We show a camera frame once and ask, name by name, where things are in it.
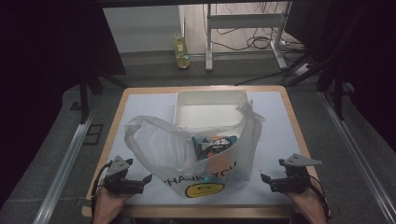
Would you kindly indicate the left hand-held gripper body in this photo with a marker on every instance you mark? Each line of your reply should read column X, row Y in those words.
column 120, row 185

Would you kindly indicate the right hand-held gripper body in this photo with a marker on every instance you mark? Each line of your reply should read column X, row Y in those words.
column 292, row 183

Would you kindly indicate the translucent plastic shopping bag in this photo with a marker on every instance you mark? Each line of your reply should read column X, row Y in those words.
column 162, row 149

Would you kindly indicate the blue potato chip packet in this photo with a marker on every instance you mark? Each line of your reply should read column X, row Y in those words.
column 214, row 146

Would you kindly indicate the person's left hand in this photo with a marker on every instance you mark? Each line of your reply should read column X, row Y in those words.
column 109, row 203

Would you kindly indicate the person's right hand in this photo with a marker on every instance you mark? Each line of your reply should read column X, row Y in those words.
column 308, row 203

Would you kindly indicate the pale blue table mat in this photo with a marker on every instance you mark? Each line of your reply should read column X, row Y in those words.
column 274, row 140

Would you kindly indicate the black metal stand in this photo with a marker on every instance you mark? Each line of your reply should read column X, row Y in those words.
column 337, row 93
column 84, row 93

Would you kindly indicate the white plastic bin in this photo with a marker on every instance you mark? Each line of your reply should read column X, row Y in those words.
column 208, row 112

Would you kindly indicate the white power strip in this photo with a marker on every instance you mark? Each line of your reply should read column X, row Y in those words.
column 292, row 45

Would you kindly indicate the yellow plastic bottle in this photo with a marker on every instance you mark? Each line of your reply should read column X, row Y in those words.
column 181, row 51

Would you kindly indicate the dark curtain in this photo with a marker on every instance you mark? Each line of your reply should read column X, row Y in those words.
column 367, row 62
column 46, row 62

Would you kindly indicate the black floor bracket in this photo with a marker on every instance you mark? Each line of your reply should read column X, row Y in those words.
column 92, row 134

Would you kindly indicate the aluminium floor rail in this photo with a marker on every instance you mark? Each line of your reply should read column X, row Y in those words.
column 67, row 165
column 358, row 158

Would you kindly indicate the white metal desk frame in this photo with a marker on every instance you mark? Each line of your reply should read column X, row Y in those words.
column 243, row 21

